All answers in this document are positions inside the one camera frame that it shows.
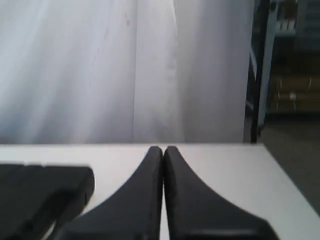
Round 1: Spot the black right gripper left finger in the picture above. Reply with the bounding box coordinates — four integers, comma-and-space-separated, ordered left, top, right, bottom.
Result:
55, 146, 163, 240

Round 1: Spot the black stand pole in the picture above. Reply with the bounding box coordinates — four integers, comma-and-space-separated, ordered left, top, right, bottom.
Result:
250, 0, 270, 144

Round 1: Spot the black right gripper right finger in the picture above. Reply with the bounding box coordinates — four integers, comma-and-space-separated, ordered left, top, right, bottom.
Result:
163, 146, 277, 240

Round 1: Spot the black plastic tool case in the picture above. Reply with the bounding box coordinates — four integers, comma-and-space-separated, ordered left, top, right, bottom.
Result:
0, 164, 95, 240

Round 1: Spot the blue metal shelf rack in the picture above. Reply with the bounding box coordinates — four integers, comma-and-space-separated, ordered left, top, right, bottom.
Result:
246, 0, 320, 137

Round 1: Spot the white backdrop curtain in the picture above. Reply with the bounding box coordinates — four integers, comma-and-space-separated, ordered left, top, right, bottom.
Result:
0, 0, 255, 144

